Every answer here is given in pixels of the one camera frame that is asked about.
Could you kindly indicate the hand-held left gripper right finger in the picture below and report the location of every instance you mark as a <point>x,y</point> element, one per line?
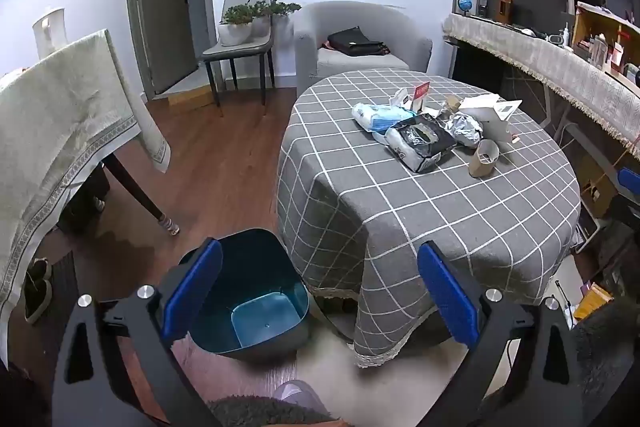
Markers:
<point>447,294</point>

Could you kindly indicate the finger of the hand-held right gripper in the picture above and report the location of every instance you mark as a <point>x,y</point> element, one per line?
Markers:
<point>631,184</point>

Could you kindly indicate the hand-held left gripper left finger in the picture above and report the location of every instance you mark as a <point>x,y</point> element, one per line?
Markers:
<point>195,287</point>

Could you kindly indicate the dark teal trash bin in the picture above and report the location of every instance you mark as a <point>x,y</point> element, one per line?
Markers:
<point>260,267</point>

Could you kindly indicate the white paper box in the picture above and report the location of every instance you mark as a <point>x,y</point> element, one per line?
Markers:
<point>487,112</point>

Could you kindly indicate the silver foil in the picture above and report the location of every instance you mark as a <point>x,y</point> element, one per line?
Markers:
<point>465,129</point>

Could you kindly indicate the brown paper scrap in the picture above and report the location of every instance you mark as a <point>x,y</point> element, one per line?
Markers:
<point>452,104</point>

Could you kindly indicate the light blue tissue packet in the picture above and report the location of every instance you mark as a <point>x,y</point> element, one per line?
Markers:
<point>372,117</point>

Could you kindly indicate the white wrapper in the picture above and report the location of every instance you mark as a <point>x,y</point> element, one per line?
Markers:
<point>401,99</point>

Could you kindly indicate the red white card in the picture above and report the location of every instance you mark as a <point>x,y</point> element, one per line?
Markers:
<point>421,94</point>

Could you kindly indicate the brown cardboard box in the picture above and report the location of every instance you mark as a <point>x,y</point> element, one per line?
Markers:
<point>600,187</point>

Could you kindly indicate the round table grey checked tablecloth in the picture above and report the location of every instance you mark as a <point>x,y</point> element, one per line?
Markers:
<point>400,217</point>

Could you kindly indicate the dark wooden table leg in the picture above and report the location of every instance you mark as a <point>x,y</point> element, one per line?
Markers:
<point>135,192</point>

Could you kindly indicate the dark floor mat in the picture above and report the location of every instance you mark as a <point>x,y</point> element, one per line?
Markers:
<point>65,287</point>

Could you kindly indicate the black box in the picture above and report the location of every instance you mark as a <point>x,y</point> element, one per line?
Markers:
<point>85,202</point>

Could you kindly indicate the grey fleece clothing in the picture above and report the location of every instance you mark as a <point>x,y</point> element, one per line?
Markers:
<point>270,412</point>

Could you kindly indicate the shelf with beige lace cloth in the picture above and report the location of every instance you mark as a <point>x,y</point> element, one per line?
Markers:
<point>550,62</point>

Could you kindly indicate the pair of grey shoes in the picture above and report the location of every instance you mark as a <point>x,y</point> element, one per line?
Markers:
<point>37,297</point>

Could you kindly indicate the small white bottle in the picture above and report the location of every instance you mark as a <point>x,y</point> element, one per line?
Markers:
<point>566,36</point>

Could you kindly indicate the open cardboard box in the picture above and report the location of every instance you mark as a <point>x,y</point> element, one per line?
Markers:
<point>585,27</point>

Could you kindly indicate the wooden door step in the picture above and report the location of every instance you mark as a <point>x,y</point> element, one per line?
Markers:
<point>190,97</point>

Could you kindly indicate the black monitor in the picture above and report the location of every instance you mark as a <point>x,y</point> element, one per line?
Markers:
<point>540,4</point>

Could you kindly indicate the table with beige tablecloth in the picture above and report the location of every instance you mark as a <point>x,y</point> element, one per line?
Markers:
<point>60,117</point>

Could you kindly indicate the dark wooden speaker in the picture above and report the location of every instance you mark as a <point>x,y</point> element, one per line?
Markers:
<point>497,9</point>

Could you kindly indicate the grey chair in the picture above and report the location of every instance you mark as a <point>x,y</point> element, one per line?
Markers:
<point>245,47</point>

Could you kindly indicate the small blue globe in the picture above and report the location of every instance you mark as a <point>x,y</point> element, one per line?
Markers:
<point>465,3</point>

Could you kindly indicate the potted plant white pot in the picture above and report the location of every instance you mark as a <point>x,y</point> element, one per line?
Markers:
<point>235,32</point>
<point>272,9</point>

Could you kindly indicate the black bag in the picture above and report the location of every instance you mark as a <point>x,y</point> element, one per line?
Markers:
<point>352,41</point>

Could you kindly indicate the grey door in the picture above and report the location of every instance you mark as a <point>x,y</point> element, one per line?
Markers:
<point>160,17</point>

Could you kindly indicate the grey armchair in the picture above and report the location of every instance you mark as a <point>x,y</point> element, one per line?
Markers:
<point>310,37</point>

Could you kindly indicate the white kettle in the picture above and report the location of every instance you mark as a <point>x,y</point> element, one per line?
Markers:
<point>50,32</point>

